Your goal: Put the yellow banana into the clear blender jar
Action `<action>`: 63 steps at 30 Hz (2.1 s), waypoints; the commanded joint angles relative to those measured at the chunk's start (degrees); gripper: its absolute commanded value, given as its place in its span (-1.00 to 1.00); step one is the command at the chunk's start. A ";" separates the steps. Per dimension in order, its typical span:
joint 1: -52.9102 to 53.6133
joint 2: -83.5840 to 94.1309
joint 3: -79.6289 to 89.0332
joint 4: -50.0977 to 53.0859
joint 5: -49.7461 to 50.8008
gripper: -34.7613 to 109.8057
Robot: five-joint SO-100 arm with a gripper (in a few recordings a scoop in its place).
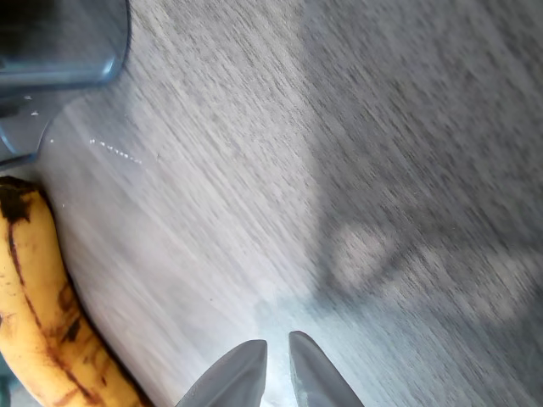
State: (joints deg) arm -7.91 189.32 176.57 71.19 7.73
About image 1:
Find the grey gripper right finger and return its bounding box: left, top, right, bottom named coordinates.
left=288, top=330, right=362, bottom=407

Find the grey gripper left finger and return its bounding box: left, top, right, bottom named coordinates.
left=176, top=338, right=269, bottom=407

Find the clear plastic blender jar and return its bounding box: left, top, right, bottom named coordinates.
left=0, top=0, right=131, bottom=166

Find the spotted ripe yellow banana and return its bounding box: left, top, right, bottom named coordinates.
left=0, top=176, right=152, bottom=407

